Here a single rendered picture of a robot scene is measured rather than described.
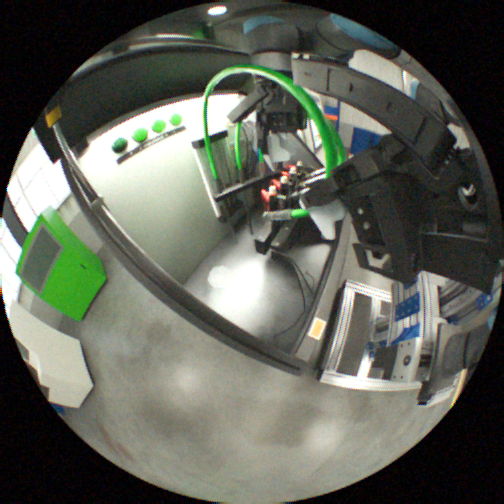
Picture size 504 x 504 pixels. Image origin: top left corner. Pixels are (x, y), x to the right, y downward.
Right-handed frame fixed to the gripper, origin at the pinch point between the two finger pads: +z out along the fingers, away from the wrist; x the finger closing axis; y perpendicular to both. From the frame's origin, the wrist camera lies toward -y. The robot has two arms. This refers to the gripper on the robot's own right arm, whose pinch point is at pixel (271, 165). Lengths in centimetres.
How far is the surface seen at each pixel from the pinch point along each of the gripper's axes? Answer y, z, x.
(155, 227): -28.0, 10.1, -23.3
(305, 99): 11.2, -14.1, -13.5
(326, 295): 23.2, 26.8, -11.9
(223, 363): -11, 122, -67
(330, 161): 14.3, -8.0, -14.8
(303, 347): 22.9, 26.8, -27.7
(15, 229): -328, -88, -211
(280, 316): 13.3, 38.7, -20.7
